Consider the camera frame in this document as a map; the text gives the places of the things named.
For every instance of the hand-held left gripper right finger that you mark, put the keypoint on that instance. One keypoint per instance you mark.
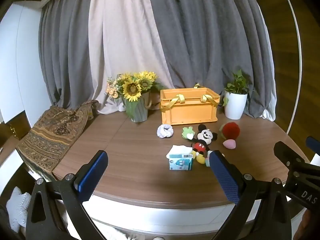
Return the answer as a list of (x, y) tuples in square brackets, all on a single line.
[(225, 177)]

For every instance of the grey curtain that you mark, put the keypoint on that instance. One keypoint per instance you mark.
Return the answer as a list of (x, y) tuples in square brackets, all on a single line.
[(65, 55), (212, 42)]

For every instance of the green frog sponge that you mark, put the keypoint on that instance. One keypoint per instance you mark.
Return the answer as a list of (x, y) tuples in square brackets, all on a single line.
[(188, 133)]

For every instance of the red fluffy strawberry plush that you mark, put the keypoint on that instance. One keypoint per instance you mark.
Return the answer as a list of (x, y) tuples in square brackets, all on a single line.
[(231, 130)]

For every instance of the brown patterned cloth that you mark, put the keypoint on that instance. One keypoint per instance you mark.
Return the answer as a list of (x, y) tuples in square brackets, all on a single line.
[(52, 132)]

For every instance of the sunflower bouquet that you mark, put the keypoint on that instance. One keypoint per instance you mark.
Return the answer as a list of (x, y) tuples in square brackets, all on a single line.
[(132, 88)]

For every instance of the white cabinet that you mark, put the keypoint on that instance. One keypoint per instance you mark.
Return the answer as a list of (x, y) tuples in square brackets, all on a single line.
[(20, 55)]

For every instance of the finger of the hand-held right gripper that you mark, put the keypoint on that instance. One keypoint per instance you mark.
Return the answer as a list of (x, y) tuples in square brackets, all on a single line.
[(313, 143), (287, 153)]

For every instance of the pink teardrop sponge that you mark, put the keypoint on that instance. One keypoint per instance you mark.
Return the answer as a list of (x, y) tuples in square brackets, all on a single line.
[(230, 144)]

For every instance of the white sheer curtain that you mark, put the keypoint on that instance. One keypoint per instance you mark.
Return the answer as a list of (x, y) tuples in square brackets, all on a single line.
[(270, 115)]

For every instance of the potted plant in white pot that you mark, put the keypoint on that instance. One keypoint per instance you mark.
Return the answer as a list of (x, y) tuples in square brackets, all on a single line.
[(235, 105)]

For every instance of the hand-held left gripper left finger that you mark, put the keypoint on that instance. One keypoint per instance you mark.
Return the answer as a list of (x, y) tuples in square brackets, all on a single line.
[(92, 175)]

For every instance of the white fluffy scrunchie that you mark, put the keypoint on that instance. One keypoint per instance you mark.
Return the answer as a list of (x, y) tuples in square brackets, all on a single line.
[(164, 131)]

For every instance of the beige curtain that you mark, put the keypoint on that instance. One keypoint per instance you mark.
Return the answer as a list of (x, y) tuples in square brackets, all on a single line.
[(125, 42)]

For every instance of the mouse plush toy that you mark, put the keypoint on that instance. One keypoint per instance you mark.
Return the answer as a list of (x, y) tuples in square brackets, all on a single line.
[(204, 135)]

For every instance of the white striped cloth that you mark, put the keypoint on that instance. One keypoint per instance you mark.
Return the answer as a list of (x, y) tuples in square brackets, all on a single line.
[(17, 205)]

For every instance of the white tissue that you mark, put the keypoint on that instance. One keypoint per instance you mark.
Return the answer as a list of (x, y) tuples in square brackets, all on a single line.
[(178, 150)]

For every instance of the grey-green ribbed vase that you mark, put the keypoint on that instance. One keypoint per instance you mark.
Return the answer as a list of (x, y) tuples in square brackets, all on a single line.
[(137, 110)]

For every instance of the small peach flower bunch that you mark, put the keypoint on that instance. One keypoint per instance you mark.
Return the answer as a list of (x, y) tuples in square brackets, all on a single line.
[(112, 90)]

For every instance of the orange plastic crate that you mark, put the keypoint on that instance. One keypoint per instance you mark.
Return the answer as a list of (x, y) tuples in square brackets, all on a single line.
[(190, 112)]

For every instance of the blue printed tissue pack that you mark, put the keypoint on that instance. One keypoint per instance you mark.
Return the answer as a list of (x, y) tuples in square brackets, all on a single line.
[(180, 163)]

